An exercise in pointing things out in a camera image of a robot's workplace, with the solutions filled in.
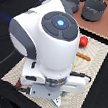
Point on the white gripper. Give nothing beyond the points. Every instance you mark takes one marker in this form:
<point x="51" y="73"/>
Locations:
<point x="36" y="84"/>

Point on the red toy tomato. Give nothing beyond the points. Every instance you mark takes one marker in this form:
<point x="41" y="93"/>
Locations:
<point x="83" y="42"/>

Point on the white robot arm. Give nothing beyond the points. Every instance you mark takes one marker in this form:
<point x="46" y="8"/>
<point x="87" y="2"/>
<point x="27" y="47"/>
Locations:
<point x="48" y="37"/>

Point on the beige woven placemat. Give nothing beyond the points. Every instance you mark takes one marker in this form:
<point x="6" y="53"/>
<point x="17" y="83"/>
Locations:
<point x="97" y="51"/>

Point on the small grey pot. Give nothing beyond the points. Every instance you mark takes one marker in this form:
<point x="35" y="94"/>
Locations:
<point x="74" y="4"/>

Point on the large grey pot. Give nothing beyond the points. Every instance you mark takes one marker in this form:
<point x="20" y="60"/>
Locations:
<point x="93" y="9"/>

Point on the knife with wooden handle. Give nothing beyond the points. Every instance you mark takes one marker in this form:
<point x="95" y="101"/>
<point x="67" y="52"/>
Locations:
<point x="83" y="56"/>

